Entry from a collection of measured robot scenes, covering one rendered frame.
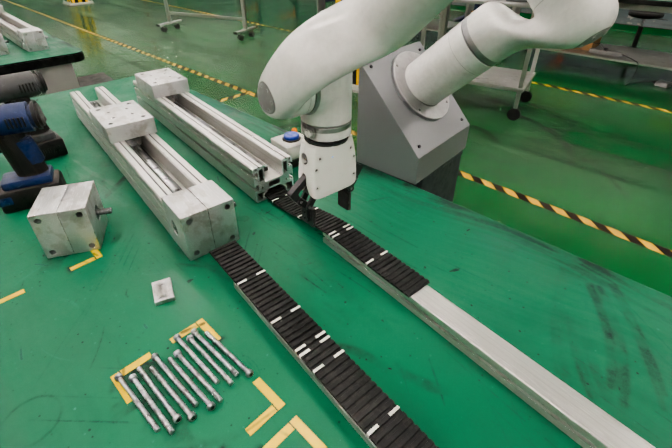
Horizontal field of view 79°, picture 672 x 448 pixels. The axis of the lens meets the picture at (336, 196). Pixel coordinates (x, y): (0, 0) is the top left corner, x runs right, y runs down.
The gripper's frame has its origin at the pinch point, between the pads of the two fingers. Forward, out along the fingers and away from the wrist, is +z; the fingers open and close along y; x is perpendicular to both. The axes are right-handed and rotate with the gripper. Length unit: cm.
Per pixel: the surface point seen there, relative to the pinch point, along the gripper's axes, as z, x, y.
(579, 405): 3.2, -47.5, 0.4
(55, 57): 7, 195, -14
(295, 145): 0.2, 27.3, 11.7
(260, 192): 3.9, 19.0, -3.6
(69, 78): 20, 203, -11
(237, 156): -2.3, 26.4, -4.4
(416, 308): 5.2, -24.1, -1.5
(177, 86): -5, 76, 2
